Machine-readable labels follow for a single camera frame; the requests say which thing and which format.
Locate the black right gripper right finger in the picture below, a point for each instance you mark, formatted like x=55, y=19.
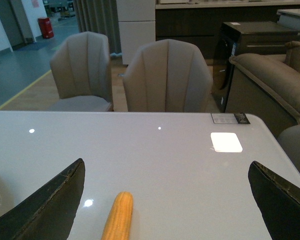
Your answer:
x=278, y=201

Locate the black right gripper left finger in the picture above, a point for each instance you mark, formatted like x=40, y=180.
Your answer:
x=48, y=213

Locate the yellow corn cob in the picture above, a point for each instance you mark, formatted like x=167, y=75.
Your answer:
x=118, y=223

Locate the grey chair near table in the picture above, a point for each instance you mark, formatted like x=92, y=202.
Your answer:
x=289, y=140

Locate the label sticker on table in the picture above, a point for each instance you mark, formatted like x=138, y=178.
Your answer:
x=230, y=118

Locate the grey sofa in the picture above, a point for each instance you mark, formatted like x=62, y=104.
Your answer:
x=269, y=89

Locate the beige chair left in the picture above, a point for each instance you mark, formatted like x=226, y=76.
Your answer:
x=81, y=69

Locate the beige chair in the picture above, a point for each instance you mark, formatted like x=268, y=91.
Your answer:
x=167, y=76
x=81, y=69

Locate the black appliance cabinet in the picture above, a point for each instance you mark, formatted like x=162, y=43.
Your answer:
x=238, y=43

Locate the beige chair right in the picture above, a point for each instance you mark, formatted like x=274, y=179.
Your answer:
x=167, y=76

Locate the dark wood counter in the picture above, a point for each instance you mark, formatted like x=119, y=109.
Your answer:
x=199, y=24

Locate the white cabinet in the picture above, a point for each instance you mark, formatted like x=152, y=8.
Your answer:
x=137, y=26

